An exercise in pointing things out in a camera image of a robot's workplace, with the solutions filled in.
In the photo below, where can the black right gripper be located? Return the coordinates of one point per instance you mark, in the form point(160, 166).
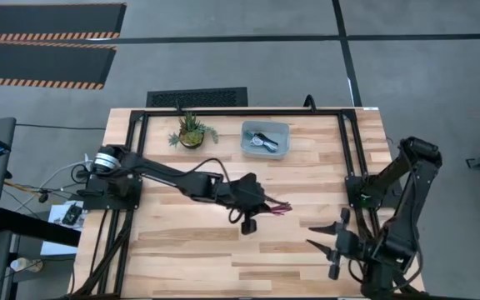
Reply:
point(350, 248)

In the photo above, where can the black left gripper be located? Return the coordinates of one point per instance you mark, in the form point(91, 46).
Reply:
point(249, 206)

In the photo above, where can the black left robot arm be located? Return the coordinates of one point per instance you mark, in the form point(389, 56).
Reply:
point(165, 171)

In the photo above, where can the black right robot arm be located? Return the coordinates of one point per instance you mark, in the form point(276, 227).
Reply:
point(415, 158)

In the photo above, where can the white plastic bin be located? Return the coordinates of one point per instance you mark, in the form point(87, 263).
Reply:
point(283, 137)

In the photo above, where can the potted succulent plant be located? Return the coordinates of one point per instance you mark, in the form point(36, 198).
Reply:
point(191, 136)

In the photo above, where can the black floor vent grate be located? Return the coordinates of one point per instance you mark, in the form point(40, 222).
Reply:
point(196, 98)

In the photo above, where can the small black handheld device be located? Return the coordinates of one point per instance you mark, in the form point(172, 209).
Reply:
point(72, 214)

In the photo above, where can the white paper sheet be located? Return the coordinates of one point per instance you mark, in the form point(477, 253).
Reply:
point(56, 243)

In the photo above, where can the black monitor stand bar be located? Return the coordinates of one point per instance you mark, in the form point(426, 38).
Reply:
point(36, 227)

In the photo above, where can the pale plastic bottle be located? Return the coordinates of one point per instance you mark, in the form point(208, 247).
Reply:
point(25, 265)

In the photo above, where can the black hazard-striped floor mat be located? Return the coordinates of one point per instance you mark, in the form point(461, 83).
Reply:
point(40, 62)
point(48, 18)

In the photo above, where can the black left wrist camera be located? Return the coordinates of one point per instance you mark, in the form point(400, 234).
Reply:
point(249, 185)

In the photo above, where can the black aluminium table frame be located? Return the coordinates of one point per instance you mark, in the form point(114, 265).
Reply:
point(240, 112)

